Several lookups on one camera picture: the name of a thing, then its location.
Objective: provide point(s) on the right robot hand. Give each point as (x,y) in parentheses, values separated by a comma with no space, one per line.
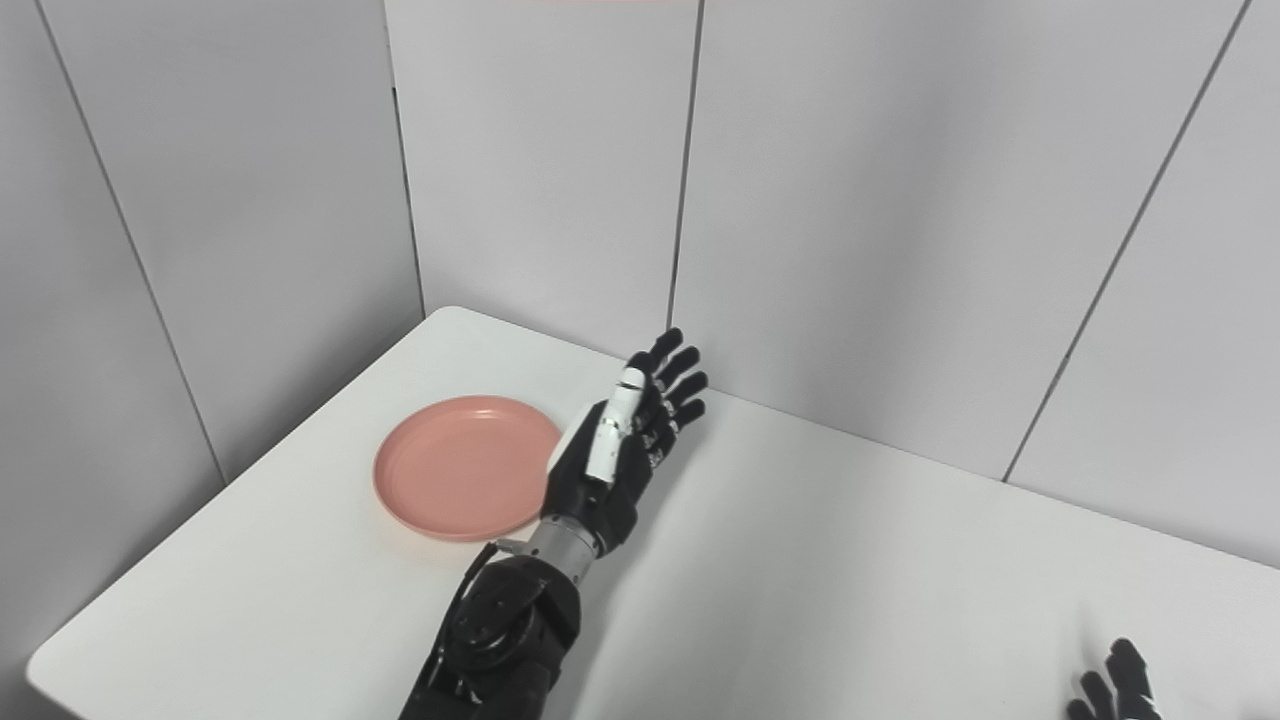
(1115,690)

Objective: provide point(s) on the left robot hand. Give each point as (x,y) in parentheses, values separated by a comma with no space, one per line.
(620,450)

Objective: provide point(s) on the pink round plate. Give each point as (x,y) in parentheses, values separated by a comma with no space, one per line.
(462,468)

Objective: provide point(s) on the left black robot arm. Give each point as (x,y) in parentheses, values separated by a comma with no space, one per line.
(500,630)

